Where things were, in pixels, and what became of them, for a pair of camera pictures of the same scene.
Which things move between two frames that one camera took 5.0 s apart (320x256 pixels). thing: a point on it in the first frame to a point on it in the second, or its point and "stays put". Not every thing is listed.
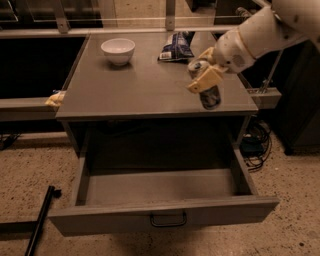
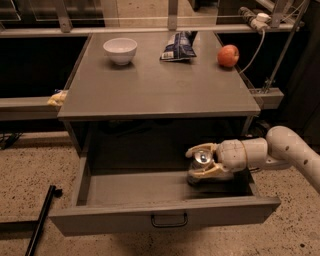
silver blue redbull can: [210, 98] to [202, 160]
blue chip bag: [178, 47] stays put
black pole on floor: [52, 192] stays put
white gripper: [230, 53] to [230, 154]
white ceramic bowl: [119, 51] stays put
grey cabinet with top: [143, 108] stays put
